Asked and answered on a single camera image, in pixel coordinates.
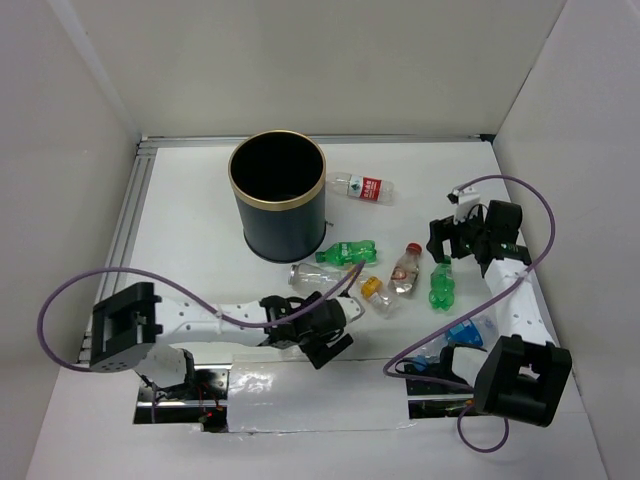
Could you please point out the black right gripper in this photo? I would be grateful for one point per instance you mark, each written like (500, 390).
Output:
(445, 229)

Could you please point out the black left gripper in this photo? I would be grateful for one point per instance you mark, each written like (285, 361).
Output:
(322, 353)

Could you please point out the crushed clear bottle red cap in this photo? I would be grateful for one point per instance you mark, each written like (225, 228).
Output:
(406, 271)

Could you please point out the clear capless wide bottle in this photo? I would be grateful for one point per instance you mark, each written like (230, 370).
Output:
(305, 278)

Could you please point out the clear bottle yellow cap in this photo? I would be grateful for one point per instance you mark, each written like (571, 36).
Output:
(378, 296)

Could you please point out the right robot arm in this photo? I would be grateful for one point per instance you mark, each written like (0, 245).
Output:
(522, 375)

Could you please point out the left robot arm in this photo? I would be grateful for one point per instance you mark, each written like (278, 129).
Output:
(135, 329)

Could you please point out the black bin gold rim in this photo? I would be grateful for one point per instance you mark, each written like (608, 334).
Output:
(278, 180)

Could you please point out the small green bottle right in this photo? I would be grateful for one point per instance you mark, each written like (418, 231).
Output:
(442, 286)

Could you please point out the clear bottle red label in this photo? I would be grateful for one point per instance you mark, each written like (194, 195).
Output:
(361, 187)

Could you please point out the clear bottle blue label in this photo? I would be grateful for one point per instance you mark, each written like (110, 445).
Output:
(479, 331)

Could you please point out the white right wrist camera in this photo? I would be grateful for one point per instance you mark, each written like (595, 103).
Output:
(465, 195)

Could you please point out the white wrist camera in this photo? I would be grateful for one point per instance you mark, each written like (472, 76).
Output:
(352, 309)
(465, 195)

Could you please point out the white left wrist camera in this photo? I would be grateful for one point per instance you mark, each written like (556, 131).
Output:
(352, 309)

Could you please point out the aluminium frame rail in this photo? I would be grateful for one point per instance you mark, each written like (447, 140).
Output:
(180, 220)

